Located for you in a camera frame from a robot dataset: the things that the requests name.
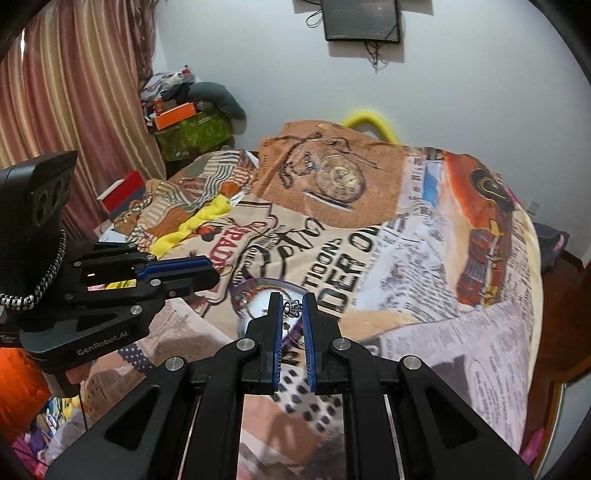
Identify green patterned cloth bundle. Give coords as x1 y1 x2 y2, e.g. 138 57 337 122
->
155 112 233 162

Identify clutter pile of clothes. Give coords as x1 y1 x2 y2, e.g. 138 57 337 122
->
139 66 197 109

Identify newspaper print bed quilt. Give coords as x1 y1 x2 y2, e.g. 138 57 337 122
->
83 121 543 479

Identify braided black white cord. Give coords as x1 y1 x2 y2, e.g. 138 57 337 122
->
0 227 68 311

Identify orange jacket sleeve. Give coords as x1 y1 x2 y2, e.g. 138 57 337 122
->
0 348 50 443

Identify yellow curved tube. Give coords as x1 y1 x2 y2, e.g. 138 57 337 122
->
342 110 401 145

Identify grey stuffed pillow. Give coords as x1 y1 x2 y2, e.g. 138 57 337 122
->
187 82 246 120

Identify small beaded charm jewelry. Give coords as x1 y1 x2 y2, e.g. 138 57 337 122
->
283 300 304 319

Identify yellow cloth strip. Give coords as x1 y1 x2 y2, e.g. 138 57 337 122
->
149 194 231 259

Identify small black wall screen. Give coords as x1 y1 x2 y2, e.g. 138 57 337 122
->
321 0 401 44

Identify orange box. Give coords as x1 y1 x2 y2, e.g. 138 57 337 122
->
154 102 197 130

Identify striped red curtain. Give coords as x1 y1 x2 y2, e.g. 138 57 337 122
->
1 1 164 239

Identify purple heart-shaped tin box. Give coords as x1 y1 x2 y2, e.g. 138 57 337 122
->
229 277 308 351

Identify red and white box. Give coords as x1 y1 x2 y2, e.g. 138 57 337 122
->
97 171 145 218

